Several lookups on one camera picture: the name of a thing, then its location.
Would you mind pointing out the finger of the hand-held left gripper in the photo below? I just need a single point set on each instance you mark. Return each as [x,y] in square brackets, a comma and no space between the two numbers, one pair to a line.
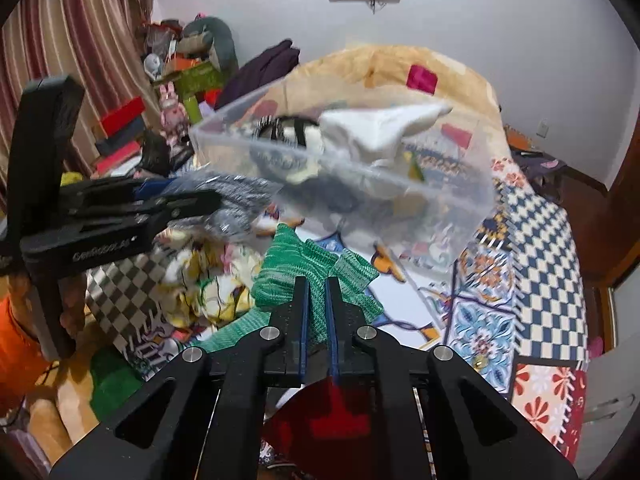
[105,191]
[175,206]

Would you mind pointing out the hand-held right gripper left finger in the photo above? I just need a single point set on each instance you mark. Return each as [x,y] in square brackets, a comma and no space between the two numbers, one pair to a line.
[301,330]

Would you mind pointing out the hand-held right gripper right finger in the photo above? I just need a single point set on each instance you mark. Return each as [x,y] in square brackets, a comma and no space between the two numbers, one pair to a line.
[332,330]

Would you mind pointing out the grey speckled sock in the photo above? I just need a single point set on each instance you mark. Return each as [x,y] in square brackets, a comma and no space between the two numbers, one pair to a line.
[235,195]

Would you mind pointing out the green knitted sock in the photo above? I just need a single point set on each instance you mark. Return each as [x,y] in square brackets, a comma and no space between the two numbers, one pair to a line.
[285,265]

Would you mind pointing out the clear plastic bin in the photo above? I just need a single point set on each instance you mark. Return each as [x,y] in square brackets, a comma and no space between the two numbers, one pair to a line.
[440,200]

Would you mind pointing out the person's left hand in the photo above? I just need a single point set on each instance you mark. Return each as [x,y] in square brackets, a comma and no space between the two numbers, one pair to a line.
[73,310]

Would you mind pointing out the red book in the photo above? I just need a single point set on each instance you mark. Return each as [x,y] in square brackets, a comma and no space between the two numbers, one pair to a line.
[117,157]

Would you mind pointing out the black bag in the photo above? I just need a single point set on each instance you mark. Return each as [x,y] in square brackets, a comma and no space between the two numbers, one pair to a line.
[160,152]

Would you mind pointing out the red box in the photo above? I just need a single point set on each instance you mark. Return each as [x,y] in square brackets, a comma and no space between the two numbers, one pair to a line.
[122,115]

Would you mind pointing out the yellow floral cloth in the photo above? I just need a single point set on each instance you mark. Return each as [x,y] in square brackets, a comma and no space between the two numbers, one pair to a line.
[220,290]

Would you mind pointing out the red cloth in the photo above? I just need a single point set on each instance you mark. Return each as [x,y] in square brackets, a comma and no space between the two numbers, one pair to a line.
[325,425]

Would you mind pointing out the pink bunny doll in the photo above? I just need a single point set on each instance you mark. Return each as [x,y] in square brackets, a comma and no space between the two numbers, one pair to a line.
[172,110]

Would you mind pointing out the black and white checkered cloth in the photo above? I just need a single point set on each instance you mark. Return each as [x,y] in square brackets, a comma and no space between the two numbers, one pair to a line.
[120,300]

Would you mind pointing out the black and white striped sock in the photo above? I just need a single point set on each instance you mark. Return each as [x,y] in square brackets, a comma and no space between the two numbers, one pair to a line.
[280,132]

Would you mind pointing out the green box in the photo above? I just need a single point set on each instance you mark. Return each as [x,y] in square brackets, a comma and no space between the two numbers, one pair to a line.
[200,79]

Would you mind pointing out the striped brown curtain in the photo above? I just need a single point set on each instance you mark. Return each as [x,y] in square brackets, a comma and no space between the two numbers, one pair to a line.
[75,20]

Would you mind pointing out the dark purple garment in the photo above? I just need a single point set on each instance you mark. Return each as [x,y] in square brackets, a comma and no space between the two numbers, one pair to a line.
[260,70]

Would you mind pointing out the grey plush toy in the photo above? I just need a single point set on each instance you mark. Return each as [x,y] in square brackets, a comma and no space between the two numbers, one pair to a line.
[220,35]

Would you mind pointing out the green floor mat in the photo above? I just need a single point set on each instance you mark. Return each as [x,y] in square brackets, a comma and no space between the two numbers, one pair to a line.
[115,385]

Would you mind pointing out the patchwork bedsheet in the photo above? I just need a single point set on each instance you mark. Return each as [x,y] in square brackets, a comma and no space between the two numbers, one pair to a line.
[530,240]

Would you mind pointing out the beige blanket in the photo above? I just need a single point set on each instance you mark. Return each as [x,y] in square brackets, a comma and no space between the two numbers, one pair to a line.
[350,65]

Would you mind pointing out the grey cabinet door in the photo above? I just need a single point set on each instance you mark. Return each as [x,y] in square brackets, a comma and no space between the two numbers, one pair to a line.
[615,400]

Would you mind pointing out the wall socket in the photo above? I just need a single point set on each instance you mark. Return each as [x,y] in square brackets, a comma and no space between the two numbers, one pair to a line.
[543,128]

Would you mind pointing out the wooden door frame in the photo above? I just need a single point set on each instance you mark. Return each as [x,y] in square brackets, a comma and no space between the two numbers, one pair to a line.
[615,200]

